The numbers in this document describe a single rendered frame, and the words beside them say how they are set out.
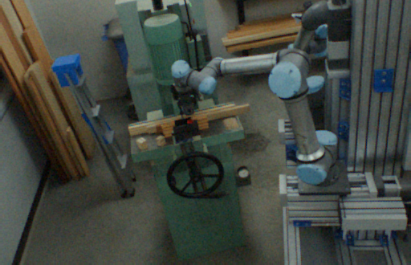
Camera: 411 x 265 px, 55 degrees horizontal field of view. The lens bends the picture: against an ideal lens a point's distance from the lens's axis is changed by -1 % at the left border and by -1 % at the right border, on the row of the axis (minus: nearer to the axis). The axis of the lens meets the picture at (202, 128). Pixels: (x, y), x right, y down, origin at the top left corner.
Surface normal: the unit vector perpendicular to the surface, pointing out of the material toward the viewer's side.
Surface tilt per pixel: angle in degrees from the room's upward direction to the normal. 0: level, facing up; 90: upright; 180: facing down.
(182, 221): 90
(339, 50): 90
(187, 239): 90
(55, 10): 90
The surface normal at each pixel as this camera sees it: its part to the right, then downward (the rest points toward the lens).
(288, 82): -0.51, 0.44
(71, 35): 0.11, 0.54
